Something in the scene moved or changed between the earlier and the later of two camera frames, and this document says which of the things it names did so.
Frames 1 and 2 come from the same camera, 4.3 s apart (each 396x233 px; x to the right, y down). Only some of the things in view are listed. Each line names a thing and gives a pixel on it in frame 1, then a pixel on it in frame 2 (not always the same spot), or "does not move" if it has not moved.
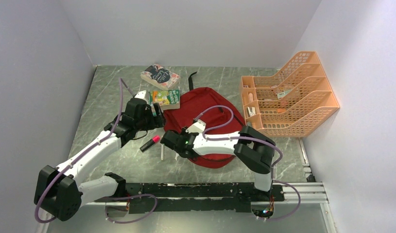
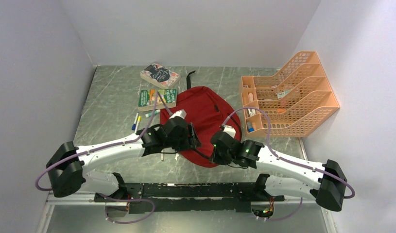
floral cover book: x=156 y=74 does not move
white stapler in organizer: x=250 y=111 does not move
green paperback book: x=167 y=99 does not move
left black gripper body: x=148 y=121 → x=183 y=141
